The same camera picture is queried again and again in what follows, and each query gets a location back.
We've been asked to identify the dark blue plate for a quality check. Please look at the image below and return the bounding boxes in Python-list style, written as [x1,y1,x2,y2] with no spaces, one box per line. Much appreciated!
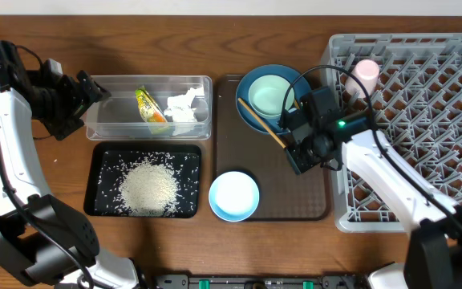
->
[236,64,301,135]

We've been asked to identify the mint green bowl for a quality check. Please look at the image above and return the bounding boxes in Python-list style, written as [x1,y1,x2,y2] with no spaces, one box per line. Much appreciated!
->
[249,75,290,119]

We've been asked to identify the pink cup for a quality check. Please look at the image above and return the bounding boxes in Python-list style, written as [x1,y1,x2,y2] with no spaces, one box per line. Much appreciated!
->
[345,59,380,99]

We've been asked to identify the yellow snack wrapper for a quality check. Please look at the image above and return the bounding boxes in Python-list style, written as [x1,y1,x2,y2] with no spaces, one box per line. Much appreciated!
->
[135,86,169,134]

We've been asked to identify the light blue bowl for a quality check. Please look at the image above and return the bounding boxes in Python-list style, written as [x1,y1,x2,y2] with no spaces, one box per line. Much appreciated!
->
[209,171,260,222]

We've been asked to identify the white napkin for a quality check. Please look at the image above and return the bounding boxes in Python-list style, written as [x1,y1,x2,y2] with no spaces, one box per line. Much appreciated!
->
[164,87,205,123]

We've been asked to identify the pile of rice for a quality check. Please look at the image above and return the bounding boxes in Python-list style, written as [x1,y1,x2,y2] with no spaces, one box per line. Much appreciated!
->
[94,151,201,217]

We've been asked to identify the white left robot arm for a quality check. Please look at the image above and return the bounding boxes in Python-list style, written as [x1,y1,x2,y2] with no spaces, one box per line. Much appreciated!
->
[0,39,146,288]

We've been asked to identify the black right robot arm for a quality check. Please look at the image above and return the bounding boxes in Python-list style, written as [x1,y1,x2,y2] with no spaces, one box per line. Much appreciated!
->
[279,88,462,289]

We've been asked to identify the grey dishwasher rack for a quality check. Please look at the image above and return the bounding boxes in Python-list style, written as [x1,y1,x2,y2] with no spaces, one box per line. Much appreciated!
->
[319,33,462,234]

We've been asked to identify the clear plastic bin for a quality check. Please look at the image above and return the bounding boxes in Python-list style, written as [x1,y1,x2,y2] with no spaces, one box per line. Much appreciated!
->
[84,75,213,140]

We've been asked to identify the brown serving tray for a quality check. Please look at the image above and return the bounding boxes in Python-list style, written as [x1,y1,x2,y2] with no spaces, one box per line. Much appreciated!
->
[213,75,331,222]

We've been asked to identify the black tray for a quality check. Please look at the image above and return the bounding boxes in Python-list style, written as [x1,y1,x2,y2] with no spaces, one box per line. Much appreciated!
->
[83,140,203,219]

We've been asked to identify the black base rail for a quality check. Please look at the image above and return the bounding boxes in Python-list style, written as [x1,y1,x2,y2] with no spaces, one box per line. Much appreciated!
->
[152,274,371,289]

